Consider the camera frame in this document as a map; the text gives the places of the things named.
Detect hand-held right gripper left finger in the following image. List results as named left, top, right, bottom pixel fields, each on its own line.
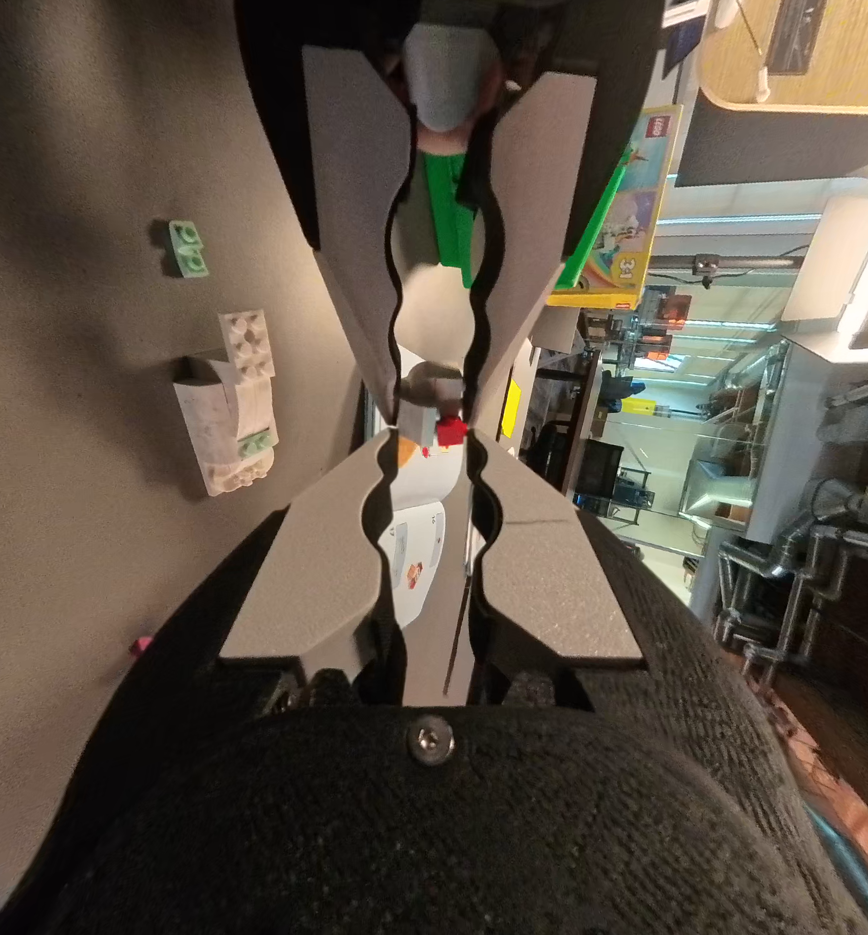
left=218, top=429, right=400, bottom=686

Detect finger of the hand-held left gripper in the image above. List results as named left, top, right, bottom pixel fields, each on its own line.
left=302, top=44, right=415, bottom=426
left=462, top=72, right=599, bottom=433

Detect yellow toy set box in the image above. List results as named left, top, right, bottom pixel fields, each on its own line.
left=547, top=104, right=684, bottom=308

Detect open instruction booklet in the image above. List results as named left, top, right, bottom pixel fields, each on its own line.
left=374, top=431, right=473, bottom=631

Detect person's left hand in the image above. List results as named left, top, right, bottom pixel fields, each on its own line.
left=415, top=126, right=473, bottom=156

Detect mint green lego piece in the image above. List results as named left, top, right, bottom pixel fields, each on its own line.
left=169, top=218, right=210, bottom=279

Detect grey and red lego assembly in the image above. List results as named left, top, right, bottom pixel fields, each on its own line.
left=397, top=362, right=471, bottom=448

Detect white lego assembly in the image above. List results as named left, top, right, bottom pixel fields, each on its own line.
left=172, top=310, right=281, bottom=498

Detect silver metal duct pipes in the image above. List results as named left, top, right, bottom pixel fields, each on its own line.
left=712, top=467, right=868, bottom=673

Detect green plastic bin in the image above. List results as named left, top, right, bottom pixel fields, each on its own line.
left=422, top=146, right=648, bottom=290

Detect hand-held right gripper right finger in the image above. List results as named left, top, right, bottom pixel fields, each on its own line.
left=466, top=430, right=644, bottom=682

